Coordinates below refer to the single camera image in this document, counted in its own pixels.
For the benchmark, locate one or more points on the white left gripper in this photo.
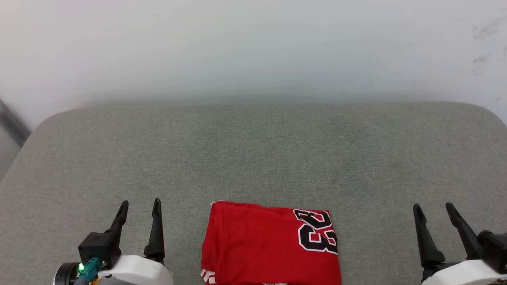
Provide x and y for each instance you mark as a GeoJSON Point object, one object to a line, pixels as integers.
{"type": "Point", "coordinates": [136, 271]}

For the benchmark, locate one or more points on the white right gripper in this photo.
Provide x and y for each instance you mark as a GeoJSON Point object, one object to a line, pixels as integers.
{"type": "Point", "coordinates": [463, 275]}

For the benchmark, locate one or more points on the red and white jersey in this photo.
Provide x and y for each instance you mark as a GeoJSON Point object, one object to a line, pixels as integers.
{"type": "Point", "coordinates": [261, 245]}

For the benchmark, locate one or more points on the grey fabric sofa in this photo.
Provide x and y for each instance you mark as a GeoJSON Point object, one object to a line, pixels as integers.
{"type": "Point", "coordinates": [253, 158]}

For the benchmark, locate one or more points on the dark grey baseboard strip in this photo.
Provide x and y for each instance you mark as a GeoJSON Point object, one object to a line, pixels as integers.
{"type": "Point", "coordinates": [12, 120]}

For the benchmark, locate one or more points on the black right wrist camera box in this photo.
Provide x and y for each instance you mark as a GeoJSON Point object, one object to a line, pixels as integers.
{"type": "Point", "coordinates": [495, 247]}

